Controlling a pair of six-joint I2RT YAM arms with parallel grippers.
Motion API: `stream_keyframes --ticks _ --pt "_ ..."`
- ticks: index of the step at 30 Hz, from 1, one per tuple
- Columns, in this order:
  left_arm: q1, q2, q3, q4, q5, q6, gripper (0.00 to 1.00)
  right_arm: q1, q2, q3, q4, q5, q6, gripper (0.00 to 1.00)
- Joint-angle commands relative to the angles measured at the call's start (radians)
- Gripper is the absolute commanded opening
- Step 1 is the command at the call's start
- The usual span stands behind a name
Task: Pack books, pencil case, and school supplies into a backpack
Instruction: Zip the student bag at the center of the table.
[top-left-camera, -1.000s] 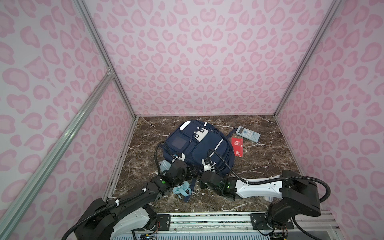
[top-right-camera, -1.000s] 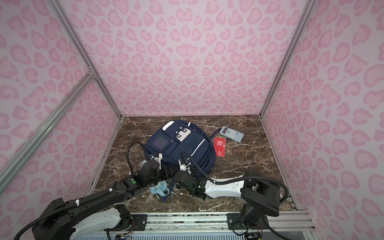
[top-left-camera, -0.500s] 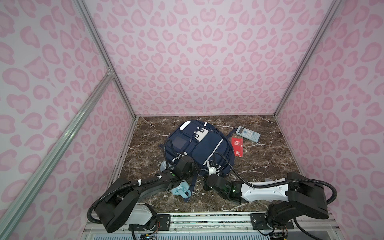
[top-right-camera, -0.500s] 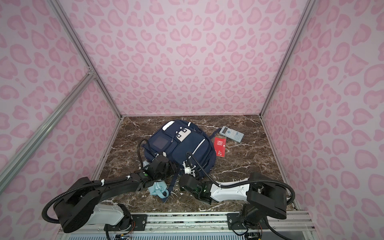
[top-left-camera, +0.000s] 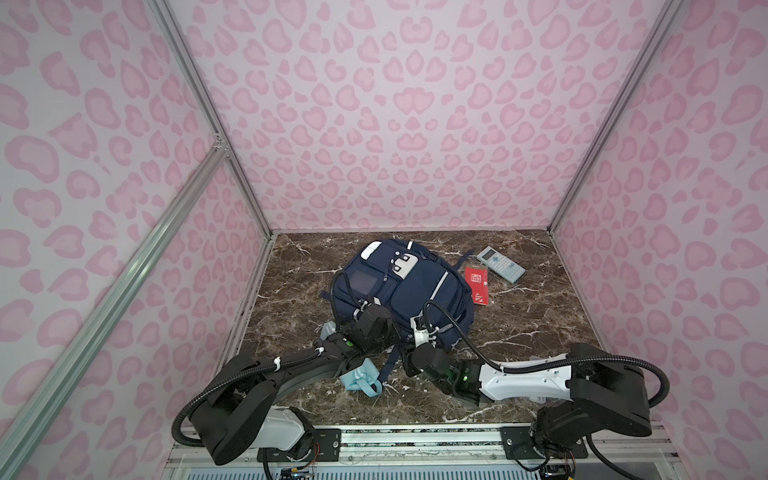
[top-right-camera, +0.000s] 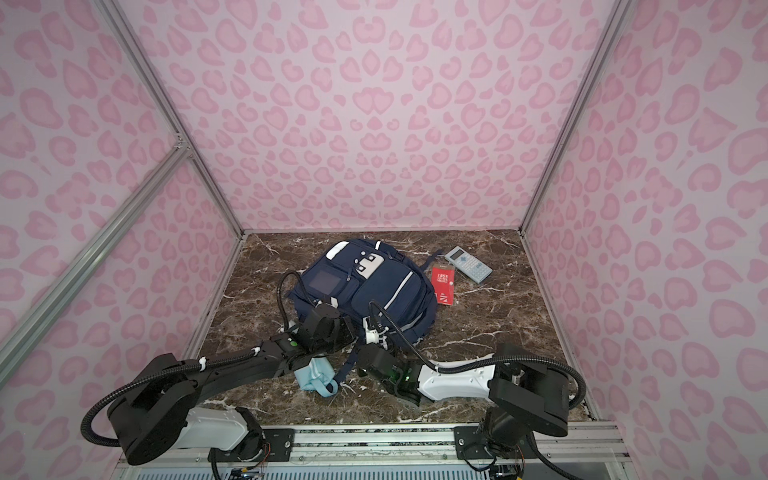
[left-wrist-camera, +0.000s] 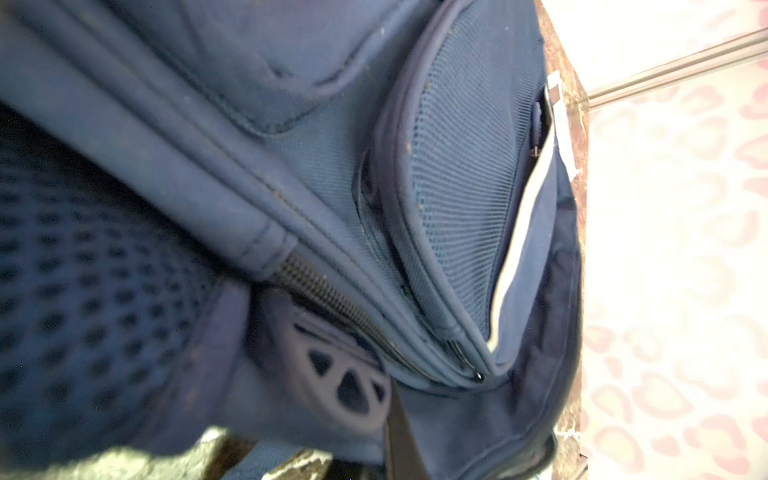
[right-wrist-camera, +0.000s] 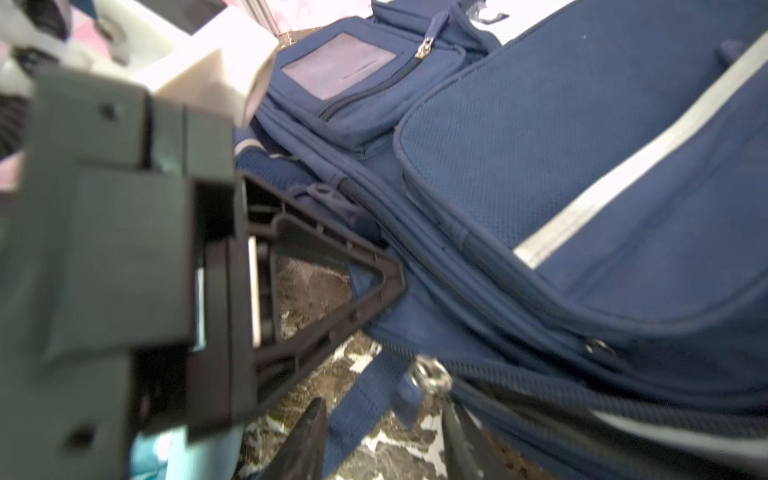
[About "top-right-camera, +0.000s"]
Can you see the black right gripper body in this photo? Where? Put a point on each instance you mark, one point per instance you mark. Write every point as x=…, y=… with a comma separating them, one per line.
x=372, y=358

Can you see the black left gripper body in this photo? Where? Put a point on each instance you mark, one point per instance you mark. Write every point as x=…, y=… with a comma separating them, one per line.
x=335, y=327

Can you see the teal pencil case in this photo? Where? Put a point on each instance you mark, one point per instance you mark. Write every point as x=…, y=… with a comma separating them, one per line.
x=318, y=376

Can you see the navy blue backpack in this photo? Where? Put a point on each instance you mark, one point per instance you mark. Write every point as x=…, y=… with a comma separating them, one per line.
x=364, y=278

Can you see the red stationery packet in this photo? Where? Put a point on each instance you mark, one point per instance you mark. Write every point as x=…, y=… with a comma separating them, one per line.
x=443, y=281

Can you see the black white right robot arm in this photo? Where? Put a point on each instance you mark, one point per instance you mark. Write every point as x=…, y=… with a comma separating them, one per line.
x=526, y=393

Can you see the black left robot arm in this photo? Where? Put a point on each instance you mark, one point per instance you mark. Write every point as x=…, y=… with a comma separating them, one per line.
x=161, y=408

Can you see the light blue calculator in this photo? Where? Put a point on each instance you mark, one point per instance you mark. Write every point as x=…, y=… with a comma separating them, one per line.
x=469, y=265

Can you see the left diagonal aluminium strut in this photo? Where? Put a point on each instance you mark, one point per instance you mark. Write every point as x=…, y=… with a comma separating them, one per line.
x=39, y=319

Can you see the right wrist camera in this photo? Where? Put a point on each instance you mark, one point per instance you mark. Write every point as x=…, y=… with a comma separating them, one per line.
x=374, y=333

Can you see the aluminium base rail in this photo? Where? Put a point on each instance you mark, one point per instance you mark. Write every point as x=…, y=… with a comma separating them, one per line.
x=591, y=450

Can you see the left aluminium corner post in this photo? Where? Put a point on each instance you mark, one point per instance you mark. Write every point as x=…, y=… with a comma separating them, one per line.
x=128, y=40

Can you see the aluminium corner post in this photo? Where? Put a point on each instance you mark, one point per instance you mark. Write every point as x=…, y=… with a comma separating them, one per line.
x=128, y=40
x=620, y=14

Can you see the right aluminium corner post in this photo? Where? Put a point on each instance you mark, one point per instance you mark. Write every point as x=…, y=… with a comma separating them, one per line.
x=620, y=14

